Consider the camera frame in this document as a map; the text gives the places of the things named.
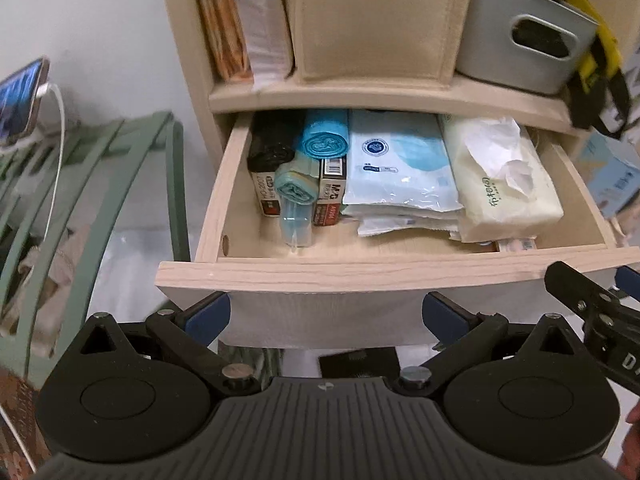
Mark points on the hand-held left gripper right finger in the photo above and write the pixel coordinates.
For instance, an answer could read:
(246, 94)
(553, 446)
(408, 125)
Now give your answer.
(442, 312)

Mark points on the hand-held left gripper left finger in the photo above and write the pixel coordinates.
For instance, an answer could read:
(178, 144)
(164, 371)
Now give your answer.
(210, 310)

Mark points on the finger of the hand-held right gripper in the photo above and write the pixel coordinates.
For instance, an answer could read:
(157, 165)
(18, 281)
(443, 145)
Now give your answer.
(630, 280)
(575, 290)

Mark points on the light blue mask packet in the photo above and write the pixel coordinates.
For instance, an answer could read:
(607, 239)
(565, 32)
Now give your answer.
(400, 227)

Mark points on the light wooden drawer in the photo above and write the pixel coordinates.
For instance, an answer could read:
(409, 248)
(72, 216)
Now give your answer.
(350, 280)

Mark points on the white tissue pack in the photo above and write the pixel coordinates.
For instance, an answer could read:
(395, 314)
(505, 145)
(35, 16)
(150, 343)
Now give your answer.
(500, 200)

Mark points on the blue white mask pack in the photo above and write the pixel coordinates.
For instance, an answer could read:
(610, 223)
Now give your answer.
(400, 185)

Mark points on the grey-green garbage bag roll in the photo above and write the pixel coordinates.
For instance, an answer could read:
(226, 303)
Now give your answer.
(297, 185)

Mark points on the black garbage bag roll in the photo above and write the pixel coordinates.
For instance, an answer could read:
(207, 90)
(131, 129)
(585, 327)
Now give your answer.
(270, 140)

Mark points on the blue garbage bag roll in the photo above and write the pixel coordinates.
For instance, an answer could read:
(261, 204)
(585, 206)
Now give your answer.
(325, 135)

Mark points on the beige wooden shelf unit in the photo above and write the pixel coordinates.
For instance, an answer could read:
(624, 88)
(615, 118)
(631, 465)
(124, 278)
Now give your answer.
(350, 95)

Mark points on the blue-grey plastic basket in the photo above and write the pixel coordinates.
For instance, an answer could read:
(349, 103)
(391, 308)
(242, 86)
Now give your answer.
(490, 50)

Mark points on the beige felt organizer box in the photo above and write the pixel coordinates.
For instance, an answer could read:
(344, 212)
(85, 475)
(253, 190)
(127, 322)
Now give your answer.
(375, 25)

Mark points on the person's right hand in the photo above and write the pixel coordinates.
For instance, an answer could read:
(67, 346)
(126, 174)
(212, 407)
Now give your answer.
(634, 435)

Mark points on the small pink packet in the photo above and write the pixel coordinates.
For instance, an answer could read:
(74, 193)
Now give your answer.
(517, 245)

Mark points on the light blue cardboard box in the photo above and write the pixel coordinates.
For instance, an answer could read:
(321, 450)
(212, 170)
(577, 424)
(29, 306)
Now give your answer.
(615, 170)

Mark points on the clear plastic tube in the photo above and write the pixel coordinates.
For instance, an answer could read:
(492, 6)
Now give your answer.
(297, 230)

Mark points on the slim box with red label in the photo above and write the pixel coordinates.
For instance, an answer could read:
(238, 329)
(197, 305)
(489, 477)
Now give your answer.
(265, 195)

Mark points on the green slatted rack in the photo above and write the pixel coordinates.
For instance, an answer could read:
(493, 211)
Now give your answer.
(100, 220)

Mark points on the black and white slim box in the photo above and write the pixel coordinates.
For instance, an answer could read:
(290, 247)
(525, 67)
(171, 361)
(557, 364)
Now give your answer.
(330, 200)

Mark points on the patterned rug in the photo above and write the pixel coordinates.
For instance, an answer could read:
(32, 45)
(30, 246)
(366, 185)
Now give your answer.
(15, 410)

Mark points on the smartphone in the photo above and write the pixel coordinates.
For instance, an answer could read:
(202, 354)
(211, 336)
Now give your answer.
(20, 100)

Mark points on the stack of padded envelopes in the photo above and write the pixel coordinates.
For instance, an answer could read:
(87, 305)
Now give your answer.
(265, 25)

